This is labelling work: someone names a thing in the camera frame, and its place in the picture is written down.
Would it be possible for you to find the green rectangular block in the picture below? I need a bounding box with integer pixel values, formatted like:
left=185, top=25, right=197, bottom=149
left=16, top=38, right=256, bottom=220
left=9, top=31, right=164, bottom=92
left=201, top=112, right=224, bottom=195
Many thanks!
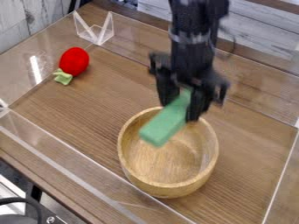
left=139, top=90, right=191, bottom=147

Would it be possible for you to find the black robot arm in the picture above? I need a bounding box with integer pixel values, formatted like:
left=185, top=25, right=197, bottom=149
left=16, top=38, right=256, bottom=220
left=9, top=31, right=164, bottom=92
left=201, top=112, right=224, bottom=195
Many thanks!
left=148, top=0, right=229, bottom=122

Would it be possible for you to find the clear acrylic front wall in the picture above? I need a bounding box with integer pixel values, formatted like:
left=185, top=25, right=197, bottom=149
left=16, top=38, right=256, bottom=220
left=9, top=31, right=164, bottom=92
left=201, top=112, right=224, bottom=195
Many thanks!
left=0, top=109, right=195, bottom=224

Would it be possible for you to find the clear acrylic corner bracket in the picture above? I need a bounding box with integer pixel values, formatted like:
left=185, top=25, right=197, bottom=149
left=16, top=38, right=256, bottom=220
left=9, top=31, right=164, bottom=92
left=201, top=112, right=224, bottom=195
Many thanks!
left=72, top=11, right=115, bottom=46

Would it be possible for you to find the red plush strawberry toy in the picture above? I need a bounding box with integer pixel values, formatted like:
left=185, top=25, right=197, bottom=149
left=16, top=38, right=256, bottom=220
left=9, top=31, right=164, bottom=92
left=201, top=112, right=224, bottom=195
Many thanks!
left=52, top=47, right=89, bottom=86

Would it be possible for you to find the light wooden bowl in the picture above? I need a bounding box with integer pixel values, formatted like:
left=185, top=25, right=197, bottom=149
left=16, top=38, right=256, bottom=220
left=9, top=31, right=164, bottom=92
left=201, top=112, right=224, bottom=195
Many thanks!
left=116, top=107, right=220, bottom=199

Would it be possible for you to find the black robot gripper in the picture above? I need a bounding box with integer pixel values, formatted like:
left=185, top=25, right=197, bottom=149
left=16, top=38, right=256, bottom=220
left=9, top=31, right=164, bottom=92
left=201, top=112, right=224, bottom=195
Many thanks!
left=148, top=41, right=229, bottom=122

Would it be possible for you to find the black cable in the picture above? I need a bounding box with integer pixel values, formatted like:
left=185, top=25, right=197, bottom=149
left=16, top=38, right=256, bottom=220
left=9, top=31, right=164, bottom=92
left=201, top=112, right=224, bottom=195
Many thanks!
left=0, top=197, right=39, bottom=224

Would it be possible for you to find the black metal table mount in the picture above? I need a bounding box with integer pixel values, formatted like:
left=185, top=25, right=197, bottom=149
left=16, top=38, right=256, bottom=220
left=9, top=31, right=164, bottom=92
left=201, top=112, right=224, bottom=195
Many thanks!
left=24, top=184, right=68, bottom=224

